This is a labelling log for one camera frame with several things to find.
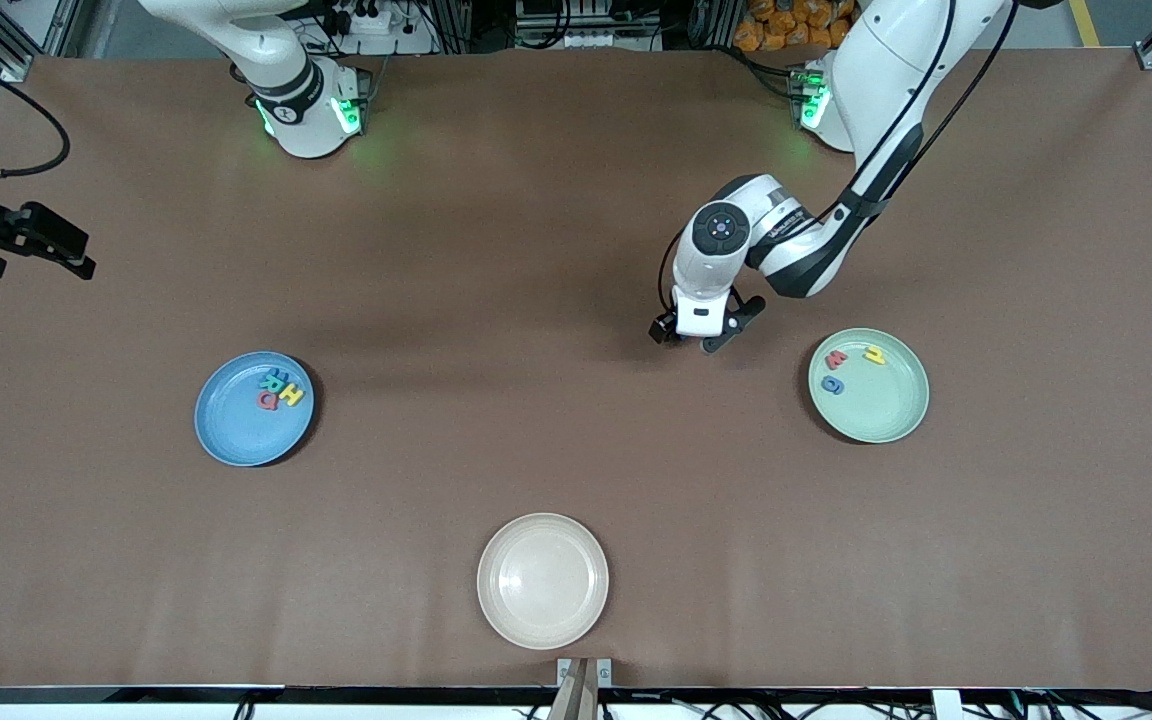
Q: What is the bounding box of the green plate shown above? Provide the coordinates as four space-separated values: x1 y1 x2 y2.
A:
808 328 930 444

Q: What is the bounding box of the orange packets pile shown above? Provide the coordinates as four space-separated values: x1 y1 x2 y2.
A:
733 0 862 53

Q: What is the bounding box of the white power strip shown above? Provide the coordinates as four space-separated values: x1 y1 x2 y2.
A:
326 5 437 56

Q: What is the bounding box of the blue plate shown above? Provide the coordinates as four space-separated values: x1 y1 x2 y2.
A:
194 351 316 468

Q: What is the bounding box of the beige plate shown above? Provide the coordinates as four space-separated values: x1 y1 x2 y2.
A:
477 513 609 651

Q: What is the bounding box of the metal table edge bracket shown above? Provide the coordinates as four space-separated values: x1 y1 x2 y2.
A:
557 657 613 689

